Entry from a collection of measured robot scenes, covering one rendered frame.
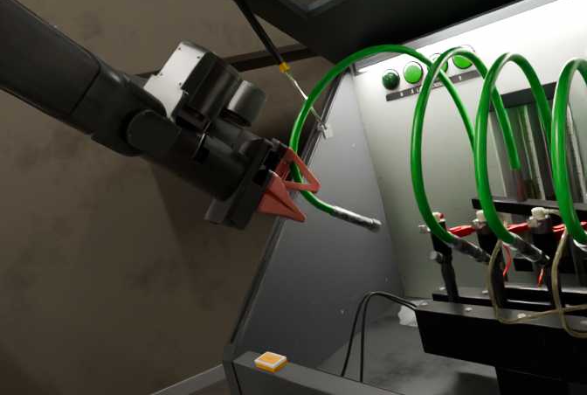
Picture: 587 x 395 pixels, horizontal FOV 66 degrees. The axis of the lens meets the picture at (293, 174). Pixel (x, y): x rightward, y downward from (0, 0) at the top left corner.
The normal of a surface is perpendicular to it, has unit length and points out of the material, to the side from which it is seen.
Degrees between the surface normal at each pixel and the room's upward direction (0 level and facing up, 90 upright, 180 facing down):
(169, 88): 64
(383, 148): 90
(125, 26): 90
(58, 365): 90
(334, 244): 90
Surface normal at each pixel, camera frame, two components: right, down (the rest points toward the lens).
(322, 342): 0.68, -0.11
